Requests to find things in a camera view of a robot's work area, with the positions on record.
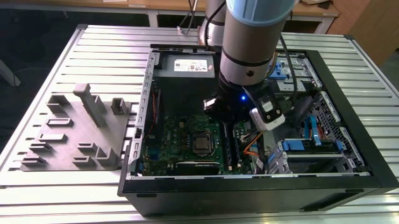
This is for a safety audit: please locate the blue flat data wire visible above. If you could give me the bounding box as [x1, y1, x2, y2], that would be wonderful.
[304, 115, 324, 147]

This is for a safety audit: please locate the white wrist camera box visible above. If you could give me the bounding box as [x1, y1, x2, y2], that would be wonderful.
[248, 92, 287, 132]

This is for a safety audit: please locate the RAM stick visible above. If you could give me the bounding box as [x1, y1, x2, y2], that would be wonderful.
[222, 121, 234, 165]

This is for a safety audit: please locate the grey power supply unit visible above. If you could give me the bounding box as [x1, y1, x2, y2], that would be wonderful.
[154, 55, 223, 117]

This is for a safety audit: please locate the blue drive latch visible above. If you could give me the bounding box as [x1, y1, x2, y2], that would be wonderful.
[267, 60, 291, 80]

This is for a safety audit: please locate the orange wire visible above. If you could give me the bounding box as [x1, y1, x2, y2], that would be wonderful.
[244, 132, 266, 156]

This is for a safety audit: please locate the green motherboard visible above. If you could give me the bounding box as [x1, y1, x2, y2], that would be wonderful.
[140, 113, 254, 176]

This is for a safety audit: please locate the red wire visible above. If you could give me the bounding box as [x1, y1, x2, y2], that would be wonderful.
[148, 79, 158, 139]

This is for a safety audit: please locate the wooden desk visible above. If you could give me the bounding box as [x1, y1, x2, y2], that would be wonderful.
[0, 0, 342, 35]

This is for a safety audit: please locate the hard disk in blue carrier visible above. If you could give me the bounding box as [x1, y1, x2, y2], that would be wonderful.
[278, 138, 346, 156]

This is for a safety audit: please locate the brown wooden cabinet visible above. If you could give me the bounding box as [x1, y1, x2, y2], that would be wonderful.
[327, 0, 399, 69]

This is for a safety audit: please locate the black graphics card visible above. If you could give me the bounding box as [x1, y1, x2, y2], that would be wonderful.
[174, 161, 220, 176]

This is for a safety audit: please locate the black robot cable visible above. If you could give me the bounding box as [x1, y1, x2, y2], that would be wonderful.
[176, 0, 300, 94]

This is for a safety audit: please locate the grey parts rack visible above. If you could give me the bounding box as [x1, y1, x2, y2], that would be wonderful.
[19, 83, 139, 173]

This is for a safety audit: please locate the CPU socket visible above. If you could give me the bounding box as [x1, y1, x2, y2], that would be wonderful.
[190, 130, 216, 157]

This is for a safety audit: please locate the grey chair leg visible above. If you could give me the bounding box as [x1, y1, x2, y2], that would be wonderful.
[0, 59, 22, 87]

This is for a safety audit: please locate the silver CPU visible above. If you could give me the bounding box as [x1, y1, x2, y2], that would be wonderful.
[194, 136, 214, 152]

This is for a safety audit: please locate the black PC case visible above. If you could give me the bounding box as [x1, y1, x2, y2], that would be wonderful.
[116, 43, 399, 217]

